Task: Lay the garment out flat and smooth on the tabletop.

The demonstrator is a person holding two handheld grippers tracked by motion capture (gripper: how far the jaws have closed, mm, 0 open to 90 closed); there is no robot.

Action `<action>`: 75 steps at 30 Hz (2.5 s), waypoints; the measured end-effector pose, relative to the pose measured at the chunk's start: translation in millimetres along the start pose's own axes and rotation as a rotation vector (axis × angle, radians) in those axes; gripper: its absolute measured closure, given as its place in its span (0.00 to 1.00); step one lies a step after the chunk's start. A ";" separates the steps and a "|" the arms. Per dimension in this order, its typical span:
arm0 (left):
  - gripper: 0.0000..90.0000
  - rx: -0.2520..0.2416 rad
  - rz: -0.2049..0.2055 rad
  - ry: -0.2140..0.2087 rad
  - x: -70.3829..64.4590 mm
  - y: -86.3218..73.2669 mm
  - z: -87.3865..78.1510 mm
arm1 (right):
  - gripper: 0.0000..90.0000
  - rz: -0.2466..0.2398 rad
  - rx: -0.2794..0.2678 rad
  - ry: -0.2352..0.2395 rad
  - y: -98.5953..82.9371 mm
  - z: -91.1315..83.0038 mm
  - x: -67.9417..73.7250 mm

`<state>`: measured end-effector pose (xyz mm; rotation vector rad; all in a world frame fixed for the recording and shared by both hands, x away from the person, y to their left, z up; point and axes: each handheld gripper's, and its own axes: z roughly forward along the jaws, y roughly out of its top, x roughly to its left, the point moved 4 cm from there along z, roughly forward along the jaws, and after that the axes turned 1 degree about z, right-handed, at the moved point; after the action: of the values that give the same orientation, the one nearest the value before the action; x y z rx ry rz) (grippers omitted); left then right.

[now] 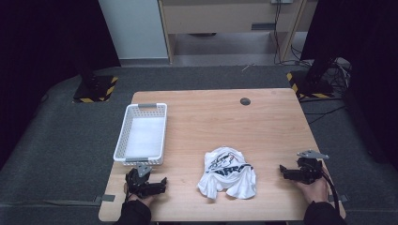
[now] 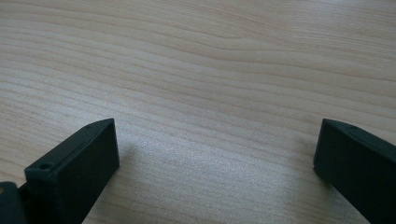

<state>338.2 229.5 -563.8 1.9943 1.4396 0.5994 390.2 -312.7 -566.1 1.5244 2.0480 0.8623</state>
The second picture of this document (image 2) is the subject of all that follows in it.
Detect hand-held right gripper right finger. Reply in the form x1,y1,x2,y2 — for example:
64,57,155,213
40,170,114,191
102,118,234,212
313,118,396,224

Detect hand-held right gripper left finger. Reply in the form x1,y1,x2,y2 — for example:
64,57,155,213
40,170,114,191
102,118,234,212
23,118,120,224

